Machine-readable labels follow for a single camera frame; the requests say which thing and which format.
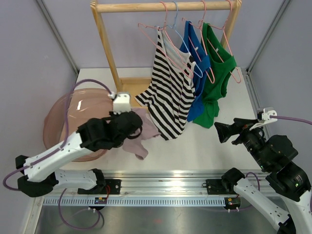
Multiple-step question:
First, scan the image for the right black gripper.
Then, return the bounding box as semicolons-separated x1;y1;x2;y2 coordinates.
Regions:
214;117;270;169

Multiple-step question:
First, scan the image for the pink tank top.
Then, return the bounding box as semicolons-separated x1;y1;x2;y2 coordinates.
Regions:
122;108;160;160

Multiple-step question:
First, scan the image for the black white striped tank top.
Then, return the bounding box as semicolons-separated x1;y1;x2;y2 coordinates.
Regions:
135;32;196;140

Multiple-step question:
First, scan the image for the green tank top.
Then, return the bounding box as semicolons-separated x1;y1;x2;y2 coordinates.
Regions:
193;23;236;128

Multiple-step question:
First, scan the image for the blue tank top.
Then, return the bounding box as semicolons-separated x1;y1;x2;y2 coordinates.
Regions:
180;20;211;122

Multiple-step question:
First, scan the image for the light blue wire hanger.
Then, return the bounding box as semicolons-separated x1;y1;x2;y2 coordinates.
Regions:
160;1;203;78

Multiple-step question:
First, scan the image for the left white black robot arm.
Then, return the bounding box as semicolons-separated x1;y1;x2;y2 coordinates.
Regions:
16;111;143;197

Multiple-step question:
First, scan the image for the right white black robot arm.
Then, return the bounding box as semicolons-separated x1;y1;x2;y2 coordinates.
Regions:
214;117;312;234

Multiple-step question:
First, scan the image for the pink translucent plastic basket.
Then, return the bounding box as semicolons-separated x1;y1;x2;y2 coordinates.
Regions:
43;88;113;149

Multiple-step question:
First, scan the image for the wooden clothes rack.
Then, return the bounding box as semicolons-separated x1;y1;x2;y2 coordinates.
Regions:
90;0;230;109

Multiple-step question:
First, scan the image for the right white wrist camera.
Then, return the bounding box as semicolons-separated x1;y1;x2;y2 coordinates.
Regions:
250;107;277;130

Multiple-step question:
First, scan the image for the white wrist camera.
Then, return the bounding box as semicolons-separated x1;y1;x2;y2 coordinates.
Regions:
108;92;131;114
250;107;277;130

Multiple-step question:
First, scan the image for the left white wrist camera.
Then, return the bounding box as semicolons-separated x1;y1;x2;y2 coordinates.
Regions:
108;92;131;114

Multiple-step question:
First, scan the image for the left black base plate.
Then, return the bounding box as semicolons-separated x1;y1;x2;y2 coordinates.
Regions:
102;179;121;195

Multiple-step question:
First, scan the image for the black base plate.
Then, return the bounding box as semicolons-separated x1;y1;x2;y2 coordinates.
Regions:
102;179;121;195
202;178;227;195

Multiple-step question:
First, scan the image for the aluminium mounting rail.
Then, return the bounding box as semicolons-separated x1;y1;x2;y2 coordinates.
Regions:
23;168;245;197

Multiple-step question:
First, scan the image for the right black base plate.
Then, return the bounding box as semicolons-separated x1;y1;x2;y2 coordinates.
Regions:
202;178;227;195

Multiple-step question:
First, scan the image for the white slotted cable duct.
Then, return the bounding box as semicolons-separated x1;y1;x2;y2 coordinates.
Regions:
43;196;225;207

